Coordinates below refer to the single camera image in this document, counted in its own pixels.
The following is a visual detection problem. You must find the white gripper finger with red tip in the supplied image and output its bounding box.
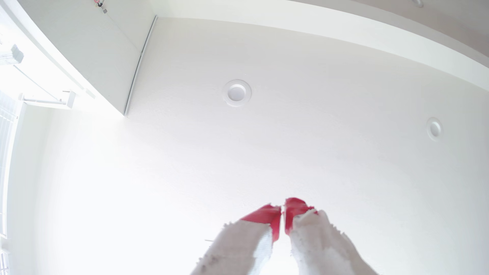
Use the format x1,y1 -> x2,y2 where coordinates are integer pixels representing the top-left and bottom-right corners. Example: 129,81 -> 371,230
190,204 -> 282,275
284,197 -> 379,275

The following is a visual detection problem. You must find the round recessed ceiling light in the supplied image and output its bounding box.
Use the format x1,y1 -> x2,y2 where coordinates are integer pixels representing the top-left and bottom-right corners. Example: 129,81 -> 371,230
426,117 -> 443,142
222,79 -> 252,107

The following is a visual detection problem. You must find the white door panel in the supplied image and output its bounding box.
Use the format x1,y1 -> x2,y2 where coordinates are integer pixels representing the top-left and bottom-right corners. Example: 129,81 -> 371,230
17,0 -> 158,115

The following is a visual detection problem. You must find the white curtain rod bracket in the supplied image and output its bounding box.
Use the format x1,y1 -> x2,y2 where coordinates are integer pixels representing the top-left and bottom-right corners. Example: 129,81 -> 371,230
19,90 -> 76,110
0,44 -> 24,65

